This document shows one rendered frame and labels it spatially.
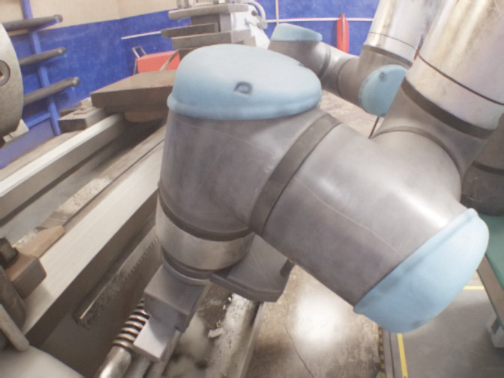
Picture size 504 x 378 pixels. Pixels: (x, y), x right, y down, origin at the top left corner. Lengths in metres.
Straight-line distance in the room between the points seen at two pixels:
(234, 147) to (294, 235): 0.06
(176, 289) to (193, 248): 0.07
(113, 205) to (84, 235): 0.08
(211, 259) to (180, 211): 0.05
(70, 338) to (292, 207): 0.42
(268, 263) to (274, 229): 0.13
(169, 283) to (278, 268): 0.10
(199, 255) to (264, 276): 0.07
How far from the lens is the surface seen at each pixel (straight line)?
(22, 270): 0.42
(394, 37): 0.56
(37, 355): 0.39
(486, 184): 0.76
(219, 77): 0.18
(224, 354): 0.83
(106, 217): 0.54
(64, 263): 0.48
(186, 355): 0.85
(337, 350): 1.32
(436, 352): 0.99
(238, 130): 0.18
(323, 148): 0.18
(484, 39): 0.26
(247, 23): 1.81
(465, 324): 1.08
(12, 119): 0.57
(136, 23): 5.86
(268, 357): 1.29
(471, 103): 0.27
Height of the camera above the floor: 1.10
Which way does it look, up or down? 29 degrees down
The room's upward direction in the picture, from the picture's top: 5 degrees counter-clockwise
